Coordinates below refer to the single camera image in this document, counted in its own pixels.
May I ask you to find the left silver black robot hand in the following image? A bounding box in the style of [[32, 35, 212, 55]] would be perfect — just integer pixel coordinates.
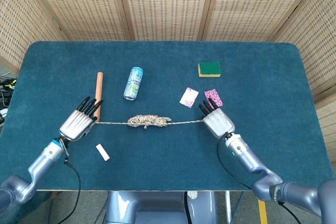
[[59, 96, 104, 143]]

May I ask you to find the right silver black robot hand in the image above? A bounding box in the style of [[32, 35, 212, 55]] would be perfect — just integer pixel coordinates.
[[198, 98, 236, 139]]

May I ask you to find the beige speckled rope bundle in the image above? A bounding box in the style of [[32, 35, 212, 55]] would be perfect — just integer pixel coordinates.
[[96, 114, 205, 130]]

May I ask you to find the pink patterned card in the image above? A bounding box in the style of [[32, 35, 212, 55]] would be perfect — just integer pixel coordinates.
[[204, 89, 224, 107], [179, 87, 200, 109]]

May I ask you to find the white folded paper stack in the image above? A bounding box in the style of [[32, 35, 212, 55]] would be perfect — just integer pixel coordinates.
[[95, 143, 111, 162]]

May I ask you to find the brown wooden round stick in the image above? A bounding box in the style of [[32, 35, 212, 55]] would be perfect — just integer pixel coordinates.
[[94, 71, 104, 123]]

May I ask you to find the green and yellow sponge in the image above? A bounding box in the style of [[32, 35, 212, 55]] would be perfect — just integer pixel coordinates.
[[198, 61, 222, 78]]

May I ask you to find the blue carpet table cover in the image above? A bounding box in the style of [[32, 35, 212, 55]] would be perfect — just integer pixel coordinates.
[[0, 40, 333, 192]]

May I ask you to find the light blue drink can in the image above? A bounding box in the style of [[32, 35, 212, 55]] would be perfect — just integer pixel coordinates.
[[123, 67, 144, 101]]

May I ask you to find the white table leg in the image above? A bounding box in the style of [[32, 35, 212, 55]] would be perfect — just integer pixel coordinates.
[[225, 191, 232, 224]]

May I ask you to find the grey-blue robot torso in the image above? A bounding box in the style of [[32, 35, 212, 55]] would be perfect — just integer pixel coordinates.
[[103, 191, 218, 224]]

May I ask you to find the woven folding screen panel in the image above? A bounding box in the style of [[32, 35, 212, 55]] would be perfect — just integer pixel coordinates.
[[201, 0, 325, 42], [115, 0, 219, 41], [0, 0, 68, 77], [22, 0, 135, 41], [274, 0, 336, 166]]

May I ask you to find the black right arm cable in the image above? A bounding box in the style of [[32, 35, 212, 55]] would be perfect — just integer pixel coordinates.
[[216, 136, 301, 224]]

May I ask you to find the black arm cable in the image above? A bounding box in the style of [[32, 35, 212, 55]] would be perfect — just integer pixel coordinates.
[[48, 155, 81, 224], [216, 136, 301, 224]]

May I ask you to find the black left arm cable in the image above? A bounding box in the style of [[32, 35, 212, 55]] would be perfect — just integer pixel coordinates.
[[48, 155, 81, 224]]

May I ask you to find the black floor cable bundle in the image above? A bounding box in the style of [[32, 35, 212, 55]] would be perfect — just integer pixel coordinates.
[[0, 76, 17, 120]]

